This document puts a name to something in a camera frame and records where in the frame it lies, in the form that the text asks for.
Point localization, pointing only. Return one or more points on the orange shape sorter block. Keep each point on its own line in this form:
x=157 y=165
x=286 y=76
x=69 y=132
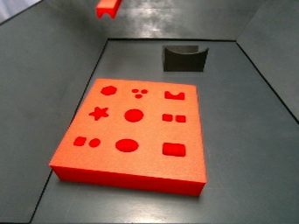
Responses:
x=135 y=138

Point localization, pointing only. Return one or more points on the red arch bar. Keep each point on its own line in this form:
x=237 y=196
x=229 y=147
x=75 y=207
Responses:
x=107 y=7

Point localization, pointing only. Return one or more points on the black fixture bracket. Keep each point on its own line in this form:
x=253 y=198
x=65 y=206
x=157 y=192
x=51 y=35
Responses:
x=183 y=58

